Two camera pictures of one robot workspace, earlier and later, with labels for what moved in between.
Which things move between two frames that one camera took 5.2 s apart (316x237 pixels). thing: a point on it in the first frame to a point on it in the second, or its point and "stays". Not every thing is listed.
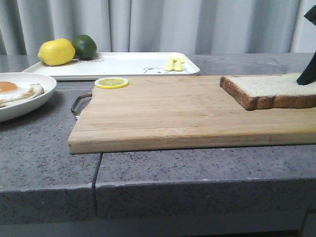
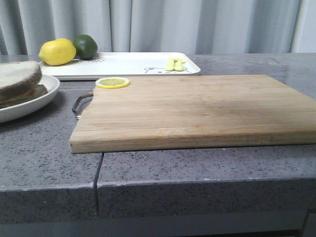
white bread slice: (255, 92) to (18, 77)
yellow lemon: (56, 52) stays
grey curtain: (160, 26) stays
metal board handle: (77, 114) stays
